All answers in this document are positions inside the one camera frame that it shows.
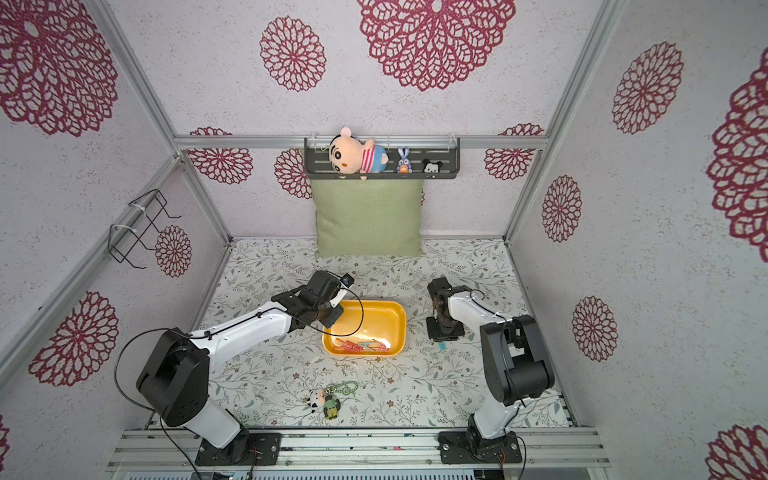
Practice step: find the black wire wall rack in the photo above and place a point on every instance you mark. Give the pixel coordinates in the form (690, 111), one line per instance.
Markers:
(123, 239)

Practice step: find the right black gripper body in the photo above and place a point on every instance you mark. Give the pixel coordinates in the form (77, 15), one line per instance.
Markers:
(444, 326)

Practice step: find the yellow plastic storage box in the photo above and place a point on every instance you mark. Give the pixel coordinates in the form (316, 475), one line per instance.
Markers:
(384, 321)

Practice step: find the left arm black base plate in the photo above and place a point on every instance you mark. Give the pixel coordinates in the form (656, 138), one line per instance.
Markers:
(237, 449)

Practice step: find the aluminium front rail frame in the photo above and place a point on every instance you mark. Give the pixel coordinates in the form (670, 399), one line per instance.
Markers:
(365, 451)

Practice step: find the cow plush keychain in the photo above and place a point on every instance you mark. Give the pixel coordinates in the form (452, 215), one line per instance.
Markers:
(316, 400)

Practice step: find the black white mouse figure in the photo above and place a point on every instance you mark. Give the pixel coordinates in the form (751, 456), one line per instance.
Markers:
(431, 167)

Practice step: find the green square pillow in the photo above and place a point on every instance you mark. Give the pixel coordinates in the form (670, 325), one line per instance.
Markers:
(368, 218)

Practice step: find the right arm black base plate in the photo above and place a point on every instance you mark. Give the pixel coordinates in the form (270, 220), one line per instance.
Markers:
(468, 447)

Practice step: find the small blue bunny figure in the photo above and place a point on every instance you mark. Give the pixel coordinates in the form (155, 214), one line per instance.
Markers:
(404, 164)

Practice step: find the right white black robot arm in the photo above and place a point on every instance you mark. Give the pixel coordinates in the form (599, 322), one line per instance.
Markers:
(516, 363)

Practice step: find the dark metal wall shelf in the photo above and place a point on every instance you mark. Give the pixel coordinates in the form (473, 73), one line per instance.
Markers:
(398, 158)

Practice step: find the pink boy plush doll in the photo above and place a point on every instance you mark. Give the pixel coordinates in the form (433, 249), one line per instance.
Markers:
(348, 155)

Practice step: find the green toy keychain with chain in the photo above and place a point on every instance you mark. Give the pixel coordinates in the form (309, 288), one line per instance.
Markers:
(332, 397)

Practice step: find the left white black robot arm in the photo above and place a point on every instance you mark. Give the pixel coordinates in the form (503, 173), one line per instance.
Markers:
(175, 379)

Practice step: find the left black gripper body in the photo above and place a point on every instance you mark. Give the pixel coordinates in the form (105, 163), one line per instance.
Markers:
(329, 315)

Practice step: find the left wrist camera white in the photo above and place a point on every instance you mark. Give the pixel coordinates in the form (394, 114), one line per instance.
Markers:
(344, 283)

